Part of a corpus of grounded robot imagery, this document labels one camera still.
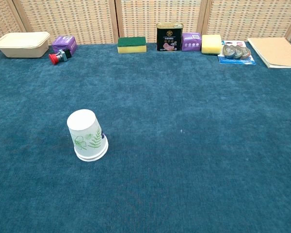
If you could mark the blue carpet table cover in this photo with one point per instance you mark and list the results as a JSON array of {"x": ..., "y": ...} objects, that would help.
[{"x": 160, "y": 145}]

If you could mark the green and yellow sponge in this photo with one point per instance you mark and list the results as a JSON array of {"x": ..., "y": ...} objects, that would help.
[{"x": 132, "y": 44}]

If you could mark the black luncheon meat can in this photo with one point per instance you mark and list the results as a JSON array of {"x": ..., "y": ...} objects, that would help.
[{"x": 169, "y": 36}]

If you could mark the purple tissue packet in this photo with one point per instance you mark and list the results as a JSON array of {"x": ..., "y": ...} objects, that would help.
[
  {"x": 191, "y": 42},
  {"x": 65, "y": 43}
]

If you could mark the yellow sponge block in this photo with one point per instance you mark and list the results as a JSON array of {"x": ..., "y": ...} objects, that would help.
[{"x": 211, "y": 43}]

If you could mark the red emergency stop button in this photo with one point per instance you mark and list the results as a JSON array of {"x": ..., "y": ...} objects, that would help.
[{"x": 60, "y": 55}]

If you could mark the woven folding screen panel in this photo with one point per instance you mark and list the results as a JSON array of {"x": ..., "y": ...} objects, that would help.
[
  {"x": 249, "y": 17},
  {"x": 2, "y": 19},
  {"x": 70, "y": 19},
  {"x": 157, "y": 12}
]

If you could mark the heart-shaped metal tin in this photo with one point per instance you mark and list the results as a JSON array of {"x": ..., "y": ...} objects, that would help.
[
  {"x": 246, "y": 53},
  {"x": 238, "y": 52},
  {"x": 228, "y": 51}
]

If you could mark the blue blister pack card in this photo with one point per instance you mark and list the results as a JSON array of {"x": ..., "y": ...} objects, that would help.
[{"x": 235, "y": 61}]

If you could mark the beige lidded food container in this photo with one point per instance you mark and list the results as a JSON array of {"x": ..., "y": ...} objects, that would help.
[{"x": 21, "y": 44}]

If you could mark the kraft spiral notebook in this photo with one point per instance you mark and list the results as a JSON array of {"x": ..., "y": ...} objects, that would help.
[{"x": 274, "y": 51}]

